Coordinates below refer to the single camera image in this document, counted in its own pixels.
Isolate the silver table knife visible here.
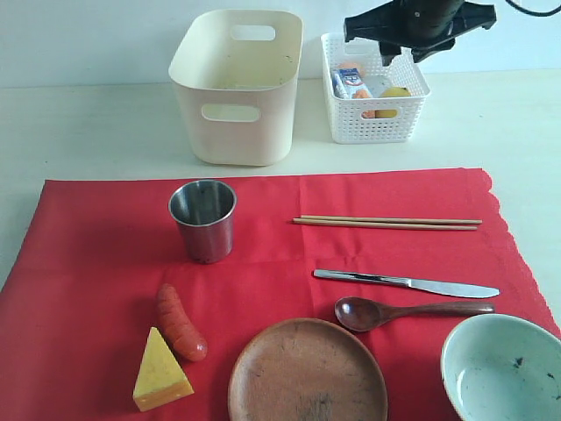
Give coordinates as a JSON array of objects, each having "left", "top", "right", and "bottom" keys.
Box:
[{"left": 313, "top": 269, "right": 501, "bottom": 299}]

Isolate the fried chicken nugget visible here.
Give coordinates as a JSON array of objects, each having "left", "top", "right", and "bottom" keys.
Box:
[{"left": 351, "top": 86, "right": 376, "bottom": 119}]

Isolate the stainless steel cup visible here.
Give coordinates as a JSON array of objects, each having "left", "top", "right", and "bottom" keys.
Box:
[{"left": 168, "top": 179, "right": 238, "bottom": 264}]

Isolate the brown wooden plate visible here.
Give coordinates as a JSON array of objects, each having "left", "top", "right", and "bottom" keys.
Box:
[{"left": 228, "top": 318, "right": 388, "bottom": 420}]

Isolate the cream plastic bin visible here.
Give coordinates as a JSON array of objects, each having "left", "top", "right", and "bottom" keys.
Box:
[{"left": 168, "top": 10, "right": 303, "bottom": 166}]

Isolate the pale green ceramic bowl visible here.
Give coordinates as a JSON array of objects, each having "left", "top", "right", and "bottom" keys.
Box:
[{"left": 440, "top": 314, "right": 560, "bottom": 420}]

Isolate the yellow lemon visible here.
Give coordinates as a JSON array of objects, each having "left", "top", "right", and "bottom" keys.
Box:
[{"left": 375, "top": 87, "right": 411, "bottom": 118}]

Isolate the blue white milk carton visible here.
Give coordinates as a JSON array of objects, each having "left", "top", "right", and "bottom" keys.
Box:
[{"left": 331, "top": 68, "right": 366, "bottom": 99}]

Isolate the red sausage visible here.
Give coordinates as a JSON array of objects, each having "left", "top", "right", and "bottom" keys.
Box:
[{"left": 157, "top": 283, "right": 208, "bottom": 362}]

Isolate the yellow cheese wedge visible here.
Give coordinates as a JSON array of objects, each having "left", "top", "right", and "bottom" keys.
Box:
[{"left": 132, "top": 327, "right": 195, "bottom": 412}]

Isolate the red table cloth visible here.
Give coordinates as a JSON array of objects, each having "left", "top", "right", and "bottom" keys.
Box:
[{"left": 1, "top": 168, "right": 558, "bottom": 420}]

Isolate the dark wooden spoon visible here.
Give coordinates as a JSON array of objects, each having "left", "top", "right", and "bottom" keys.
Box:
[{"left": 334, "top": 296, "right": 495, "bottom": 332}]

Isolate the white perforated plastic basket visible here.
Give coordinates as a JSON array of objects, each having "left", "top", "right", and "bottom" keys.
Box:
[{"left": 321, "top": 33, "right": 430, "bottom": 144}]

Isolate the brown egg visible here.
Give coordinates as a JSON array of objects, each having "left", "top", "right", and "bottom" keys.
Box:
[{"left": 337, "top": 61, "right": 361, "bottom": 72}]

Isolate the lower wooden chopstick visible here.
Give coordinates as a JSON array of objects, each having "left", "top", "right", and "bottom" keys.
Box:
[{"left": 292, "top": 218, "right": 478, "bottom": 231}]

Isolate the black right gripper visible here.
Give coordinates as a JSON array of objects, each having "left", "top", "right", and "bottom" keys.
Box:
[{"left": 344, "top": 1, "right": 497, "bottom": 67}]

